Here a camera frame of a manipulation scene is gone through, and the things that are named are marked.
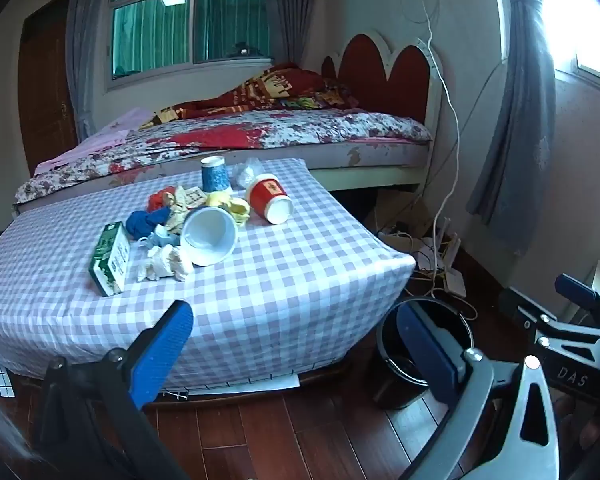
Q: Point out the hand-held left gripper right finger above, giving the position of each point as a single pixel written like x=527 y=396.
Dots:
x=425 y=350

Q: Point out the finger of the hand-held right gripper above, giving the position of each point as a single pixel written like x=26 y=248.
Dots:
x=575 y=288
x=522 y=305

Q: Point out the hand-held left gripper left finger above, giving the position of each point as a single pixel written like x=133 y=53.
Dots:
x=161 y=350

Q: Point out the black bin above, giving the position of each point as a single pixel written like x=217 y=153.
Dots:
x=390 y=375

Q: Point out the cream cloth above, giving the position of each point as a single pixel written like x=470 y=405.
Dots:
x=162 y=262

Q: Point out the green white carton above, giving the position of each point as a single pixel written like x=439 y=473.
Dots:
x=110 y=260

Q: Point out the light blue paper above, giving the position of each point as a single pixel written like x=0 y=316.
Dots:
x=157 y=238

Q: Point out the white paper cup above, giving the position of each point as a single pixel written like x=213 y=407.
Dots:
x=207 y=235

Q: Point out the red wrapper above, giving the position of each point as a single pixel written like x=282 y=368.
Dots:
x=157 y=201

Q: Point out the small cream printed box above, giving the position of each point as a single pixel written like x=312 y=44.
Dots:
x=192 y=197

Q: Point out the yellow wrapper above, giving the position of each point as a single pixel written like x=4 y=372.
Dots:
x=237 y=208

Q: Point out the blue paper cup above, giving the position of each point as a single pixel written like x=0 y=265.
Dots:
x=215 y=177

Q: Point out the red paper cup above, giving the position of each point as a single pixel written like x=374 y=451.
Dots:
x=265 y=195

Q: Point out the clear plastic bag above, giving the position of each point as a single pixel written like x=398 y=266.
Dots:
x=242 y=175

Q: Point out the white router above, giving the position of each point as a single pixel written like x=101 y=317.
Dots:
x=455 y=282

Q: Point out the grey curtain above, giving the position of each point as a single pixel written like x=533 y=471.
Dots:
x=520 y=135
x=85 y=60
x=287 y=10

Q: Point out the pink cloth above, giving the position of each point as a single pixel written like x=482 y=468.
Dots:
x=110 y=135

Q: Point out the bed with floral bedding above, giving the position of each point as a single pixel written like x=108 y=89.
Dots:
x=380 y=75
x=280 y=130

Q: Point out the colourful pillow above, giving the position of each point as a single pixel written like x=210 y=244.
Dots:
x=325 y=97

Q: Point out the brown wooden door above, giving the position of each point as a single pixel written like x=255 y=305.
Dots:
x=45 y=100

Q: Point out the small white-framed window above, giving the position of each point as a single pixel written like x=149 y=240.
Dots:
x=575 y=10

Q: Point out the red printed blanket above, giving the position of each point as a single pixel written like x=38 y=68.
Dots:
x=260 y=87

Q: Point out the small black object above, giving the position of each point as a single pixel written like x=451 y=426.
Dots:
x=242 y=50

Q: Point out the large sliding window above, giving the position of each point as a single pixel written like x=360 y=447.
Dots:
x=150 y=30

